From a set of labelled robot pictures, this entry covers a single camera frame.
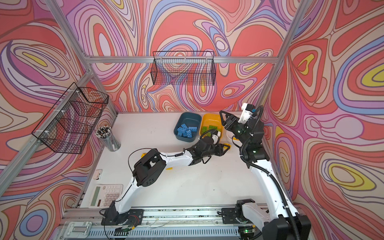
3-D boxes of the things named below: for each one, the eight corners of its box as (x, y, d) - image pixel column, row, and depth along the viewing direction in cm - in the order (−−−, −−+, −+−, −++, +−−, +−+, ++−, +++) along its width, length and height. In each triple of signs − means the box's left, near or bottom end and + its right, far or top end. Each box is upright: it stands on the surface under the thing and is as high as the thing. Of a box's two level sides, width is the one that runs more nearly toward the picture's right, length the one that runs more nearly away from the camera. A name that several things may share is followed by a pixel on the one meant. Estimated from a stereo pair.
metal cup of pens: (107, 152, 100) (93, 136, 85) (112, 142, 105) (99, 125, 91) (118, 152, 100) (105, 136, 85) (122, 142, 105) (110, 125, 91)
